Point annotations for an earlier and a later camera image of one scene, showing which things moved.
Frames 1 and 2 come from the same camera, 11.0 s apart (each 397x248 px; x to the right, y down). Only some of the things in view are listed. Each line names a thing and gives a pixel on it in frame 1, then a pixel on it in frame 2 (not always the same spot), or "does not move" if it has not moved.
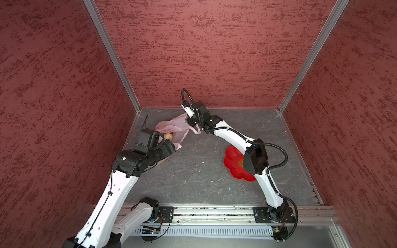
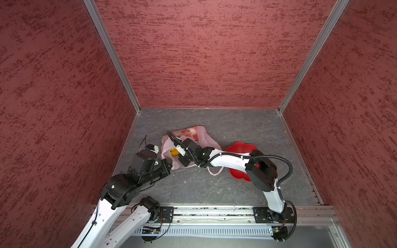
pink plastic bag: [179, 127] → [198, 135]
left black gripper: [165, 152] → [166, 170]
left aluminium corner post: [104, 33] does not move
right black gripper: [193, 123] → [184, 160]
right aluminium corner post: [330, 24] does not move
